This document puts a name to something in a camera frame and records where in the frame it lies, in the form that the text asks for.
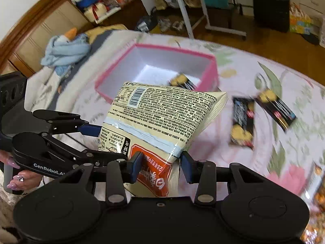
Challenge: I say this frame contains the beige large snack bag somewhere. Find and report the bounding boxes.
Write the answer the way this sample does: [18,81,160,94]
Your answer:
[98,82,228,197]

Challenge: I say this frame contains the black soda cracker packet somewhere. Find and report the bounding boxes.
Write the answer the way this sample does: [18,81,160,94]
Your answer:
[168,73,197,90]

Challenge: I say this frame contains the left hand painted nails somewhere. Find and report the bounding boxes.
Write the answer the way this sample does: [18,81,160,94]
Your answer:
[1,150,43,191]

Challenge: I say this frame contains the blue plush toy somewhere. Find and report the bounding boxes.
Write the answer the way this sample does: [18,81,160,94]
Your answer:
[40,33,91,77]

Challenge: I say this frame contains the floral bed sheet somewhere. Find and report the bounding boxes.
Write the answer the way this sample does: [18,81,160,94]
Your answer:
[0,29,325,234]

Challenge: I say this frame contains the wooden headboard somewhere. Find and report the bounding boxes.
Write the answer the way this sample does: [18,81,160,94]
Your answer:
[1,0,95,77]

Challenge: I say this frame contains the pink storage box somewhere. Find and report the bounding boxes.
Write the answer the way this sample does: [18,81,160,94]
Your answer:
[95,44,219,103]

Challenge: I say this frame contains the orange snack bag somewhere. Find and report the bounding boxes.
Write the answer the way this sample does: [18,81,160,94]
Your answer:
[301,162,324,243]

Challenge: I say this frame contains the white metal rack stand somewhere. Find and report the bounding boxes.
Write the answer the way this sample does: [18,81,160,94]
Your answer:
[177,0,247,41]

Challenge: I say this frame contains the colourful gift bag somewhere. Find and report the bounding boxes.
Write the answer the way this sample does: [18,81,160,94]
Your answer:
[289,3,313,35]

